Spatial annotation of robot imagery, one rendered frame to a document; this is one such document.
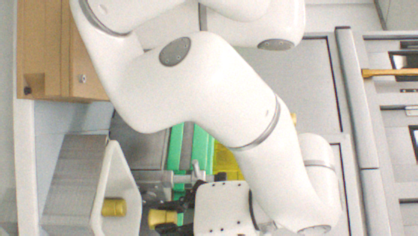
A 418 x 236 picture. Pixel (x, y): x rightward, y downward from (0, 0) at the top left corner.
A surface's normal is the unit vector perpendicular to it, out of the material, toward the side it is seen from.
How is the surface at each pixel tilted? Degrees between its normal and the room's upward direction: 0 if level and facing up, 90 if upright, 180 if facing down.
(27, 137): 90
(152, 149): 90
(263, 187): 113
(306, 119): 91
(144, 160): 90
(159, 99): 104
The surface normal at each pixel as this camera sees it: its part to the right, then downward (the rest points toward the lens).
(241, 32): -0.19, 0.64
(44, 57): -0.13, 0.00
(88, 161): -0.11, -0.64
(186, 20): -0.11, 0.32
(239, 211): -0.36, -0.51
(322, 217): 0.29, 0.61
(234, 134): 0.01, 0.79
